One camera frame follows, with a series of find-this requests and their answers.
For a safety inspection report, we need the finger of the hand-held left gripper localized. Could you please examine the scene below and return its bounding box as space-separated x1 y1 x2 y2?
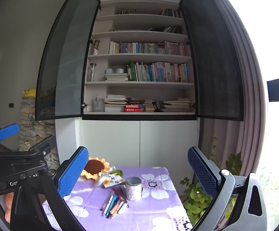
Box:
0 123 20 150
22 135 56 160

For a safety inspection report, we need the green potted plant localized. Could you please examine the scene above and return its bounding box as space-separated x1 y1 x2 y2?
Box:
179 137 243 227

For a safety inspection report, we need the dark glass cabinet door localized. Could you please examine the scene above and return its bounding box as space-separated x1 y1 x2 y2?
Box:
35 0 101 122
179 0 245 122

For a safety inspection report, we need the white printed ribbon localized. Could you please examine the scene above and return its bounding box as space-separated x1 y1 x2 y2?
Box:
91 171 111 188

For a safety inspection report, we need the crochet sunflower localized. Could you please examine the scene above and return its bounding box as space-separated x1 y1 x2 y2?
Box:
80 157 124 181

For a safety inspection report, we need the sunflower print card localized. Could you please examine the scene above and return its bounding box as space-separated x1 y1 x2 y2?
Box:
102 173 126 189

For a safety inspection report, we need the orange pen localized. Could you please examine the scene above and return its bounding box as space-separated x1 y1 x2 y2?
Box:
109 203 124 218

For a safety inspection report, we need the pinkish grey curtain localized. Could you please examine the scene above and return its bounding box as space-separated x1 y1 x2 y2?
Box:
197 0 271 190

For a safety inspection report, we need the white bookcase cabinet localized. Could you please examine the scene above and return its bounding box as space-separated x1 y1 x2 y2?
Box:
55 0 200 172

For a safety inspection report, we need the grey white dotted pen holder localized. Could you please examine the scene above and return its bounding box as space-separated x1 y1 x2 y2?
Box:
125 176 144 202

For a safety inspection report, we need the blue pen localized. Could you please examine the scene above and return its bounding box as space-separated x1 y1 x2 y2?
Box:
102 194 119 217

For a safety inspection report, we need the pile of stacked papers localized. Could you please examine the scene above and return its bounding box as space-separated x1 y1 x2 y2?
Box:
18 96 61 172

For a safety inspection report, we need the person's left hand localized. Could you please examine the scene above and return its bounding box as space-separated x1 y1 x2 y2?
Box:
4 193 14 224

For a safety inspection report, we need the clear plastic pen cup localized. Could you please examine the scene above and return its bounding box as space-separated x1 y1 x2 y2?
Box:
94 96 105 112

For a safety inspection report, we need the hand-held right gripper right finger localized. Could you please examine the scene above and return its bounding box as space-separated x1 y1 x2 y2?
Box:
187 146 267 231

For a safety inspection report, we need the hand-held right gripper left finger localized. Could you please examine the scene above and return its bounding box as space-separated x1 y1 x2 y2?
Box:
10 146 89 231

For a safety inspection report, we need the yellow plush toy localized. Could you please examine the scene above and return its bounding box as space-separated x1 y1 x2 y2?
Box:
22 89 38 100

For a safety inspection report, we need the purple floral tablecloth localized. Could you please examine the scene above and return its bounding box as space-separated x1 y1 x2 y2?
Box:
42 166 195 231

